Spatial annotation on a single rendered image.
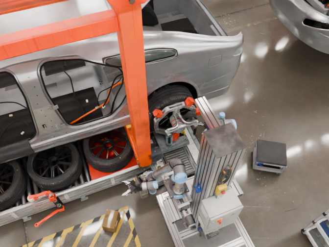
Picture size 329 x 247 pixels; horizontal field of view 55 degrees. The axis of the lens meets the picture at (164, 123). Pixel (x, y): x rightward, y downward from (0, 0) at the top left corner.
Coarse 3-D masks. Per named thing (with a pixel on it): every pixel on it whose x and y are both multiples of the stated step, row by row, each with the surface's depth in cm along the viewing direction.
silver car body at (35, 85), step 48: (96, 0) 345; (192, 0) 480; (96, 48) 309; (144, 48) 322; (192, 48) 340; (240, 48) 384; (0, 96) 400; (48, 96) 318; (96, 96) 421; (0, 144) 378; (48, 144) 371
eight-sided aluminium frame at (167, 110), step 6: (180, 102) 373; (168, 108) 368; (174, 108) 368; (180, 108) 373; (192, 108) 383; (156, 120) 376; (186, 120) 410; (192, 120) 404; (156, 126) 385; (156, 132) 395; (162, 132) 401; (174, 132) 412
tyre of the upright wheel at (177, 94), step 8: (168, 88) 378; (176, 88) 380; (184, 88) 388; (152, 96) 380; (160, 96) 374; (168, 96) 372; (176, 96) 371; (184, 96) 376; (152, 104) 377; (160, 104) 370; (168, 104) 372; (192, 104) 391; (152, 120) 385; (152, 128) 401
